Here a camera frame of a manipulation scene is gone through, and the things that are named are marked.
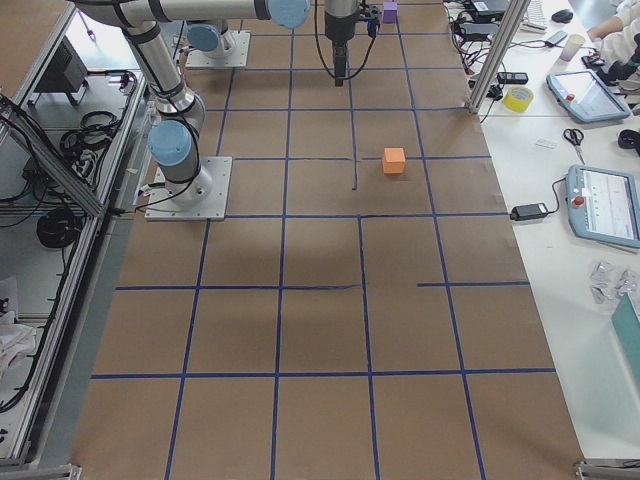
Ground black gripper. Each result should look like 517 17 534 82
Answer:
324 0 360 87

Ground orange foam block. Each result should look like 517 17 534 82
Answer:
382 147 406 175

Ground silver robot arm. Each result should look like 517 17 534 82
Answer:
74 1 310 207
187 1 379 87

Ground purple foam block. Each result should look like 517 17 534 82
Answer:
382 1 398 24

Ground black remote handset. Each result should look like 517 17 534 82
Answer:
496 72 529 85

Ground yellow tape roll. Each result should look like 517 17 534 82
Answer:
503 85 534 113

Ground purple plastic cup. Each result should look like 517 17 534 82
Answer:
559 34 586 62

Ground far teach pendant tablet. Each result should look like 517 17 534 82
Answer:
546 70 631 123

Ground teach pendant tablet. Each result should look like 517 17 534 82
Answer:
546 70 631 123
565 165 639 249

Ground black power adapter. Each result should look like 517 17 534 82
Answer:
509 203 549 221

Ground black scissors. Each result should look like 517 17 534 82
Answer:
563 128 585 165

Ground near teach pendant tablet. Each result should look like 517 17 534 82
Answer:
565 165 639 249

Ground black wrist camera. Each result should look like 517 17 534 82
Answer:
360 1 380 39

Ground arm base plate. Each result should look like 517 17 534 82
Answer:
144 157 233 221
186 24 251 70

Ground aluminium frame post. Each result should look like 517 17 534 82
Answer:
468 0 530 114

